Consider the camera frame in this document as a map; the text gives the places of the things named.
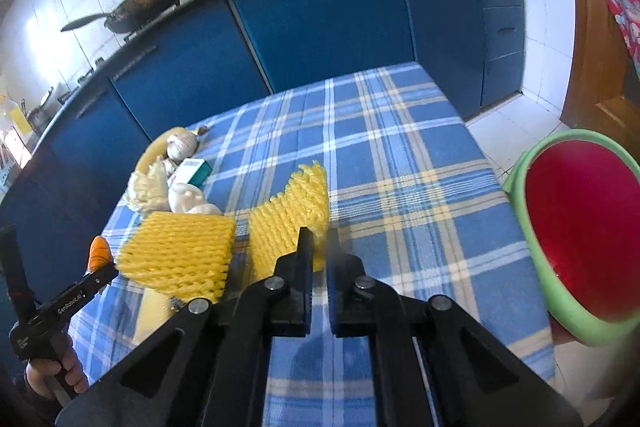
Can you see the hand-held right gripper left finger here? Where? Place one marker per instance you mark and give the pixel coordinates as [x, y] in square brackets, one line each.
[306, 279]

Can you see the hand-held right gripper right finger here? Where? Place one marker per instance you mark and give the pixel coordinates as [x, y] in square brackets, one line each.
[334, 297]

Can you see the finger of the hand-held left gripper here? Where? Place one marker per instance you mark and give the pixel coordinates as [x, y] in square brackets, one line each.
[82, 292]

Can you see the yellow foam fruit net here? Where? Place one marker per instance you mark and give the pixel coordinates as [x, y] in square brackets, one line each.
[287, 217]
[175, 252]

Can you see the cream paper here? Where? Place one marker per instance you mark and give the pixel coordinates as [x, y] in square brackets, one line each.
[147, 189]

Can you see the white tissue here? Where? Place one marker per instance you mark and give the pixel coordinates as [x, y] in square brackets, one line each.
[192, 202]

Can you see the green bin with red liner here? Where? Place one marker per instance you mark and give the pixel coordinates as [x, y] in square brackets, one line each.
[575, 217]

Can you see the person's left hand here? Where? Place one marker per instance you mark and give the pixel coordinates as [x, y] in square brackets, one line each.
[47, 372]

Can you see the blue plaid tablecloth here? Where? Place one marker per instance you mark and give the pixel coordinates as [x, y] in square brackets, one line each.
[400, 167]

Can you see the yellow banana peel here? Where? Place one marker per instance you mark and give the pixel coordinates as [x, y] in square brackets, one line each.
[152, 152]

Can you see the small white green box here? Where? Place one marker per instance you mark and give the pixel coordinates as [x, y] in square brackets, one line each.
[192, 171]

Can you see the garlic bulb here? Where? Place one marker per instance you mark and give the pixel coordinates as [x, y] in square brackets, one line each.
[181, 144]

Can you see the clear oil bottle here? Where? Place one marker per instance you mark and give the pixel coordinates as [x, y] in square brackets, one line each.
[12, 119]

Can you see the blue kitchen cabinet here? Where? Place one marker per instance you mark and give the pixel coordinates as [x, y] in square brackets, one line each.
[325, 17]

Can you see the black wok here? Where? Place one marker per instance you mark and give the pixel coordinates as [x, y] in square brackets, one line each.
[145, 2]

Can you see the wooden door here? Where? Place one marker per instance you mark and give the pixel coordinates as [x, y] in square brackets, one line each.
[590, 57]

